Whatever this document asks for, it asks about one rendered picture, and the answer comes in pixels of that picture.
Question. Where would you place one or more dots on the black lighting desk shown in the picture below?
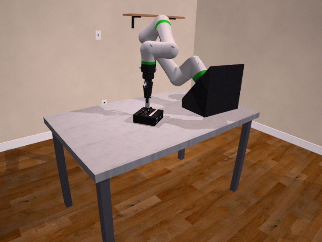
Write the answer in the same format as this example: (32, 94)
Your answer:
(148, 116)

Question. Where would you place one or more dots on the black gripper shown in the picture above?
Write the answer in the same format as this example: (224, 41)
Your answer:
(147, 88)

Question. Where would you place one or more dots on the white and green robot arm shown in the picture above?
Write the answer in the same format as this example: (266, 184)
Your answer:
(152, 50)

